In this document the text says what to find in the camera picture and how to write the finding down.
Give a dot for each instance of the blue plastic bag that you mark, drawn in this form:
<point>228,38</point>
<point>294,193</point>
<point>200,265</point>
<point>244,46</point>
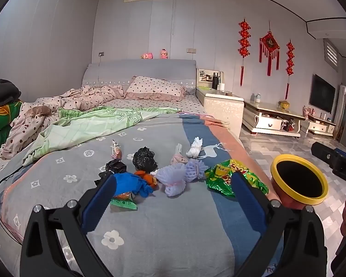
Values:
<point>129,183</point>

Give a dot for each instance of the clear plastic bottle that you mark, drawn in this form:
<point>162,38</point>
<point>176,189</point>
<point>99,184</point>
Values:
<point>257,98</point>

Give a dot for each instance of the white bedside cabinet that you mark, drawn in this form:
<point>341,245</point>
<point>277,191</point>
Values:
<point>222,109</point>

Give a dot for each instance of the pink grey sock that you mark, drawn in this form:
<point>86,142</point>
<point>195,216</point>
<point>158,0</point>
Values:
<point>178,158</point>

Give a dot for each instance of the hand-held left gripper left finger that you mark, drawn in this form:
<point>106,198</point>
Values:
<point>99,202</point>

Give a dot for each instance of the white television stand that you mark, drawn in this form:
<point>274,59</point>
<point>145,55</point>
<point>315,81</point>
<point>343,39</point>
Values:
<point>265,122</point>

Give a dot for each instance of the white standing air conditioner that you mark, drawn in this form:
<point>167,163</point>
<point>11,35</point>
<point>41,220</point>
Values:
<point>342,106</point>

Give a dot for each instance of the white paper roll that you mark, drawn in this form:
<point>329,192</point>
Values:
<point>222,86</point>

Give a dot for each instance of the white wall switch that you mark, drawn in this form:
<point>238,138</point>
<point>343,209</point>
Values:
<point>191,50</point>

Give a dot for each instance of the large crumpled black plastic bag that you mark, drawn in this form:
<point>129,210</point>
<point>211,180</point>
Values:
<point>144,158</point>

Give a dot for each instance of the dark cloth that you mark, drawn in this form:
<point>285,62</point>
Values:
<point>3,92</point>

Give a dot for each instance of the black television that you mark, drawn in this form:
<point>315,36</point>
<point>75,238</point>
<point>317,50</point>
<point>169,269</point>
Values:
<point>321,93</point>

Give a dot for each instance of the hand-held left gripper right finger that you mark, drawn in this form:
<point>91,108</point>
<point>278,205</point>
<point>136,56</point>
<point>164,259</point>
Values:
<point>248,199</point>

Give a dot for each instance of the green patterned quilt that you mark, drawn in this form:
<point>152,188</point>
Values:
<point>89,127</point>

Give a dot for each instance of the yellow-rimmed waste bin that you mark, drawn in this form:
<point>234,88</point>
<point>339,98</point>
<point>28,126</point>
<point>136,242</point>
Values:
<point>300,179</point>

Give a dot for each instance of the red diamond tassel hanging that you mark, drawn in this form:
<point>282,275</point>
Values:
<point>270,43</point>

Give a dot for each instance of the purple foam fruit net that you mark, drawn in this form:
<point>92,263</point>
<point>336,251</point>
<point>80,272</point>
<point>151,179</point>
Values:
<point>196,168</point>

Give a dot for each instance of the printed snack wrapper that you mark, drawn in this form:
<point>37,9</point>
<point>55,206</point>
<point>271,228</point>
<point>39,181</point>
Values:
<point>116,151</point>

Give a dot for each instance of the pink polka dot pillow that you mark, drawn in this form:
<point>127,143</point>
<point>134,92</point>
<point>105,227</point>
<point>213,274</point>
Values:
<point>155,88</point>

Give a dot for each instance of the green printed cloth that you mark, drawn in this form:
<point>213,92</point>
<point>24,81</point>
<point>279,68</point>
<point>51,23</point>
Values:
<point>0,118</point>

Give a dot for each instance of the person's right forearm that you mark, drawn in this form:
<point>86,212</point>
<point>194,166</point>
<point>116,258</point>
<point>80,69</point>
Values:
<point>344,255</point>

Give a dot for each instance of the grey flower print blanket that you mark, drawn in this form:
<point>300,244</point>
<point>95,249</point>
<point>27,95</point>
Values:
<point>161,236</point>

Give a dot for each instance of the small white drawer cabinet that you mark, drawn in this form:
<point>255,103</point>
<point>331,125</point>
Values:
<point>317,125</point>

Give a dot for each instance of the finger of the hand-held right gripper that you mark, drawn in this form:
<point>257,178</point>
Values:
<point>324,154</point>

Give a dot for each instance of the pink figurine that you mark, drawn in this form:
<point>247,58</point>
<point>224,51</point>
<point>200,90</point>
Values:
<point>309,111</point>

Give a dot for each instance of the black thermos bottle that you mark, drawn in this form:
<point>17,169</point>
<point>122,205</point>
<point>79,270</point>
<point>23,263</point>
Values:
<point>215,80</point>

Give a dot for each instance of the green snack wrapper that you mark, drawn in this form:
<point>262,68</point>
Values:
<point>124,203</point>

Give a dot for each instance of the green yellow snack bag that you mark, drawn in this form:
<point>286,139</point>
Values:
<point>219,179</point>

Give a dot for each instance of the orange peel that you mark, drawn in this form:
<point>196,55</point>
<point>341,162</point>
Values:
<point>150,179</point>

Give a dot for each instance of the long red knot hanging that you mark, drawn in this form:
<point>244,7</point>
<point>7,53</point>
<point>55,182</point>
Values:
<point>244,43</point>

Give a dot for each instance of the pink polka dot quilt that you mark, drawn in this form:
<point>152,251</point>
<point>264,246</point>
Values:
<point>83,98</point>

